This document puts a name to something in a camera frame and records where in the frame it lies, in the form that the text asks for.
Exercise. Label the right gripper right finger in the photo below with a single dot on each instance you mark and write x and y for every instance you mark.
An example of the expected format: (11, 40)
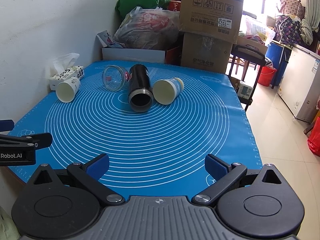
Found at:
(227, 177)

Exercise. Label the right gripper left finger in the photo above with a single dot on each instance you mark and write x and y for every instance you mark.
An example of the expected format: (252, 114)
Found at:
(86, 176)

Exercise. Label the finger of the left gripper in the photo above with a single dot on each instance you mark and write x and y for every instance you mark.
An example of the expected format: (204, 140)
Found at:
(6, 125)
(37, 139)

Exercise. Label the white calligraphy paper cup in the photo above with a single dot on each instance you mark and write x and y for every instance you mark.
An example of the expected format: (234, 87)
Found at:
(67, 90)

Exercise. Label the clear glass cup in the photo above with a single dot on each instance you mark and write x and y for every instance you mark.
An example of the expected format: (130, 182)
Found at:
(115, 77)

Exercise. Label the blue white paper cup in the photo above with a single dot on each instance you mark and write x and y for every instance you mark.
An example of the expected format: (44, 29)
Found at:
(167, 90)

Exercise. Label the white tissue box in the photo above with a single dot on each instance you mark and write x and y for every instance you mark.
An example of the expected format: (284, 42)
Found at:
(64, 67)

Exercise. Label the blue silicone baking mat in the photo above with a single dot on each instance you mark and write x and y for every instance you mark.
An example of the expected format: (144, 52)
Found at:
(157, 153)

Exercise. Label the small white appliance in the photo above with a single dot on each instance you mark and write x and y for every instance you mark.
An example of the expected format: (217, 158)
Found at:
(244, 90)

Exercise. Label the black thermos bottle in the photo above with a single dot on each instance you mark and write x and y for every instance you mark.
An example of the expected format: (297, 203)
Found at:
(140, 95)

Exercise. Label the red bag on floor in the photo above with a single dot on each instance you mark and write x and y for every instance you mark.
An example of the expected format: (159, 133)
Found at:
(314, 138)

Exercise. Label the red plastic bucket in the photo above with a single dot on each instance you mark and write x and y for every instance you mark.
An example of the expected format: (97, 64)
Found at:
(266, 75)

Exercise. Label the white open box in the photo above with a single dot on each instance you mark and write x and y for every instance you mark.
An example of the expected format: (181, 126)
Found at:
(171, 56)

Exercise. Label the white chest freezer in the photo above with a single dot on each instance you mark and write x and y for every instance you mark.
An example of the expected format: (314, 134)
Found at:
(299, 86)

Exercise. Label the white card with red print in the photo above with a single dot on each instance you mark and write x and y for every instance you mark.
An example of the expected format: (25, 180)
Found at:
(108, 40)

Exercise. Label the black metal cart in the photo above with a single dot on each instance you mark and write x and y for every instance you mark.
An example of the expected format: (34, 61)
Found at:
(249, 55)

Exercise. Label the lower cardboard box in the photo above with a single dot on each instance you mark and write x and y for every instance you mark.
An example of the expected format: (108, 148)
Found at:
(205, 53)

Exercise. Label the cardboard box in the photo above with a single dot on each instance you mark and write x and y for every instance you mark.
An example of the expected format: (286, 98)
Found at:
(205, 53)
(214, 18)

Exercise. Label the blue plastic barrel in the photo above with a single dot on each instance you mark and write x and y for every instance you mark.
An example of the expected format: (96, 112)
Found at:
(274, 52)

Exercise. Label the purple floral bag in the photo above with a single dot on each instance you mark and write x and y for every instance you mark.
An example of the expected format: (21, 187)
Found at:
(287, 31)

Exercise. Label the clear plastic bag red contents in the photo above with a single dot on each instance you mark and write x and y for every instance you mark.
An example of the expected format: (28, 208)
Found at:
(155, 29)

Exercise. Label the upper cardboard box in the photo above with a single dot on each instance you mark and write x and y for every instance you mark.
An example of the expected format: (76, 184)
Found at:
(214, 18)

